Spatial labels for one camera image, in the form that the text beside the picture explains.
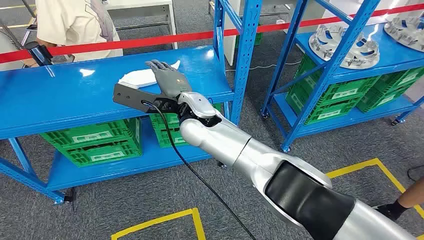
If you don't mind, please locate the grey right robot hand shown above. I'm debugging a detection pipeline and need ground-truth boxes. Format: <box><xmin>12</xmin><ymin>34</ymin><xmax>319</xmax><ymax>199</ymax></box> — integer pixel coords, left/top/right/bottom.
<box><xmin>145</xmin><ymin>59</ymin><xmax>193</xmax><ymax>100</ymax></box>

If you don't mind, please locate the white curved plastic part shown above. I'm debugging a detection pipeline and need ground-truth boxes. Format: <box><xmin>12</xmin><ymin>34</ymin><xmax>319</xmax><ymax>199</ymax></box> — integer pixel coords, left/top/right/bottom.
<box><xmin>117</xmin><ymin>59</ymin><xmax>182</xmax><ymax>90</ymax></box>

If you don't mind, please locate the blue metal shelf rack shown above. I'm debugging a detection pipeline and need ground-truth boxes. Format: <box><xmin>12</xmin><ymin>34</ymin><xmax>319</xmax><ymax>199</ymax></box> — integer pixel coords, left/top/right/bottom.
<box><xmin>260</xmin><ymin>0</ymin><xmax>424</xmax><ymax>154</ymax></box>
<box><xmin>0</xmin><ymin>0</ymin><xmax>263</xmax><ymax>206</ymax></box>

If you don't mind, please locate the silver wheel hub part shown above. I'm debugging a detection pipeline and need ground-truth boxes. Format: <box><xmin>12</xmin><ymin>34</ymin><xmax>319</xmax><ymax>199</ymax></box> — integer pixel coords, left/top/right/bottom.
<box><xmin>308</xmin><ymin>23</ymin><xmax>381</xmax><ymax>70</ymax></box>
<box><xmin>383</xmin><ymin>10</ymin><xmax>424</xmax><ymax>54</ymax></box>

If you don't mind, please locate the red barrier tape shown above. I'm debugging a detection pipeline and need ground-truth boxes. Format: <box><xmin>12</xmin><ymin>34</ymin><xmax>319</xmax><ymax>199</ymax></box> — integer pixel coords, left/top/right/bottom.
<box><xmin>0</xmin><ymin>2</ymin><xmax>424</xmax><ymax>65</ymax></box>

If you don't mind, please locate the white table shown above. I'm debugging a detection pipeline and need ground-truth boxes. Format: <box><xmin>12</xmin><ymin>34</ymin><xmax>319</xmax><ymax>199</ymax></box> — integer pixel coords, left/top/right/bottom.
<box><xmin>105</xmin><ymin>0</ymin><xmax>179</xmax><ymax>51</ymax></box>

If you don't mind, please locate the person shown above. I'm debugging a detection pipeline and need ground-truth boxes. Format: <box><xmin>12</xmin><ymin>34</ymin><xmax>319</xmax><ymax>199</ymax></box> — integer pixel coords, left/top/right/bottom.
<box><xmin>22</xmin><ymin>0</ymin><xmax>124</xmax><ymax>68</ymax></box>
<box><xmin>373</xmin><ymin>176</ymin><xmax>424</xmax><ymax>223</ymax></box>

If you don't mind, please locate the yellow floor tape square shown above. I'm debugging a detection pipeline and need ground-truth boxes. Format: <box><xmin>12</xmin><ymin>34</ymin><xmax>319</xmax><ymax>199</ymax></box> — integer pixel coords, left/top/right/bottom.
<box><xmin>110</xmin><ymin>207</ymin><xmax>207</xmax><ymax>240</ymax></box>
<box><xmin>325</xmin><ymin>157</ymin><xmax>424</xmax><ymax>220</ymax></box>

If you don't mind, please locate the black and pale wrist camera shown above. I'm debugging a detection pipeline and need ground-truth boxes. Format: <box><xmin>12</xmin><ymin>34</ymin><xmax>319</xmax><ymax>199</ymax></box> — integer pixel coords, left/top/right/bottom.
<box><xmin>112</xmin><ymin>82</ymin><xmax>181</xmax><ymax>116</ymax></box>

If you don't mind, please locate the black camera cable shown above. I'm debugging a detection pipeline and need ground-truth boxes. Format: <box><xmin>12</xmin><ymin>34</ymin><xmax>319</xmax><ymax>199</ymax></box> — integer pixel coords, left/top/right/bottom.
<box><xmin>141</xmin><ymin>100</ymin><xmax>258</xmax><ymax>240</ymax></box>

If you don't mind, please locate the white floor cable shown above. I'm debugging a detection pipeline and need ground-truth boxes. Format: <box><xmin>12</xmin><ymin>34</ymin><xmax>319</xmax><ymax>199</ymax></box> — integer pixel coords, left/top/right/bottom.
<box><xmin>225</xmin><ymin>61</ymin><xmax>302</xmax><ymax>72</ymax></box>

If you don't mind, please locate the black barrier post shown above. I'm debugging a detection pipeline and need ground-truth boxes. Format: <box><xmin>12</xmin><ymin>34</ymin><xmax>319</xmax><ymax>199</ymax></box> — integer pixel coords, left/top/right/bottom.
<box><xmin>24</xmin><ymin>41</ymin><xmax>55</xmax><ymax>68</ymax></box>

